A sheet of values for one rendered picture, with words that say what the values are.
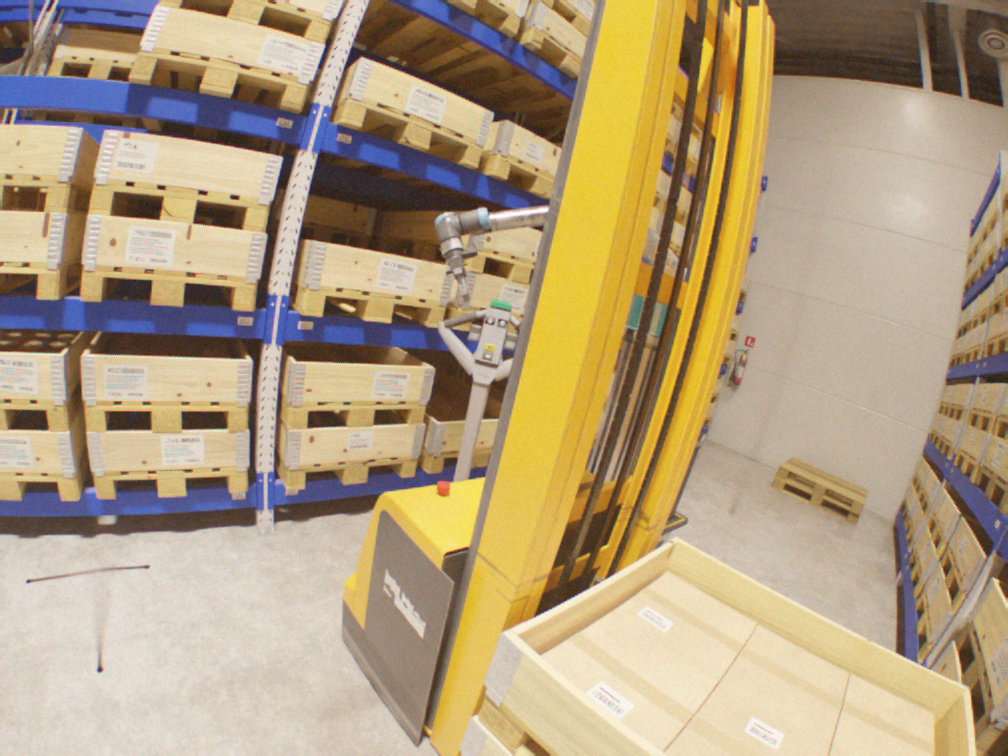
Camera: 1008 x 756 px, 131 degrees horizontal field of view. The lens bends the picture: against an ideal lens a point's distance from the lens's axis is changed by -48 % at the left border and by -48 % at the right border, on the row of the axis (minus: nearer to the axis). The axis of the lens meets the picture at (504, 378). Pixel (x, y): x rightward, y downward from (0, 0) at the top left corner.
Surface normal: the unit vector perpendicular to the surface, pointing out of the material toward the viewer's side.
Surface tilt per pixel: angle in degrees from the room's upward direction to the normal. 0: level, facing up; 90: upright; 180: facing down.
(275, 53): 90
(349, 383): 90
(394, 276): 90
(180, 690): 0
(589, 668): 0
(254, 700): 0
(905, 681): 90
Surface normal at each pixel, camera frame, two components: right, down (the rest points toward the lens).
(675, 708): 0.22, -0.95
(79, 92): 0.64, 0.30
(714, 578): -0.73, -0.02
